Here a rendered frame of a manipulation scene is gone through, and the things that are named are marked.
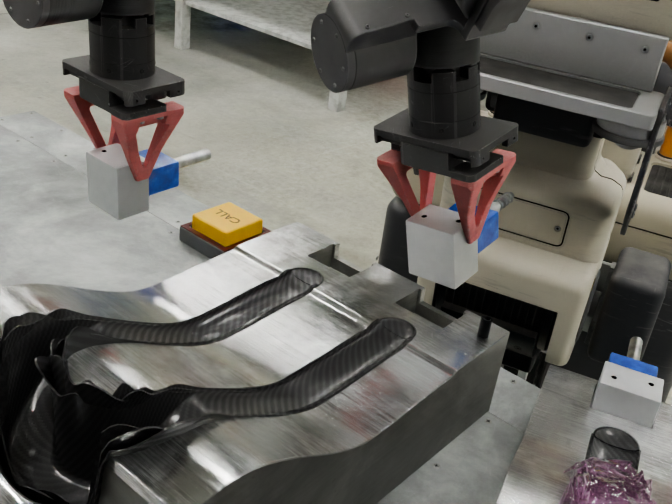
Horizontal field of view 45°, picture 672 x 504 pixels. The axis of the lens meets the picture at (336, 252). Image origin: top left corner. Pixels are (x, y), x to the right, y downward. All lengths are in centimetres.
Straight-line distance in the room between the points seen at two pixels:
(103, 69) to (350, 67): 26
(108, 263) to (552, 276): 54
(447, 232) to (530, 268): 39
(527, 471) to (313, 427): 15
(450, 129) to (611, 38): 36
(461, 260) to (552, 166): 40
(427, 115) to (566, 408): 27
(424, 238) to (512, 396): 20
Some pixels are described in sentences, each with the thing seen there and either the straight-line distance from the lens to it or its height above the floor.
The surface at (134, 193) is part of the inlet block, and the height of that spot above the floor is 93.
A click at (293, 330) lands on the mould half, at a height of 88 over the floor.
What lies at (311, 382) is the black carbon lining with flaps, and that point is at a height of 88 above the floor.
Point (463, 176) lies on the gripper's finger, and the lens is 64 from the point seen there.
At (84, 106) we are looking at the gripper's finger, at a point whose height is 100.
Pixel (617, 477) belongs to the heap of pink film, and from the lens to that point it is 59.
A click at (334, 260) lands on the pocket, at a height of 87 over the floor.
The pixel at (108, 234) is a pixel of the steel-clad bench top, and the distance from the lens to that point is 101.
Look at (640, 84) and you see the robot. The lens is 98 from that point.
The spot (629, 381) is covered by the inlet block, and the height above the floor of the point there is 88.
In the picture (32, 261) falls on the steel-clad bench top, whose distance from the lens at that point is 96.
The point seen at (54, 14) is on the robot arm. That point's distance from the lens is 70.
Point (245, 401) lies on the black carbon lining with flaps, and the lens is 60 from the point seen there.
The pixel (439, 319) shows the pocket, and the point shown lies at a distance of 77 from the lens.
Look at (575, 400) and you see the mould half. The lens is 74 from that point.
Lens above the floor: 128
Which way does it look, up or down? 29 degrees down
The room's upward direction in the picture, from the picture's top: 8 degrees clockwise
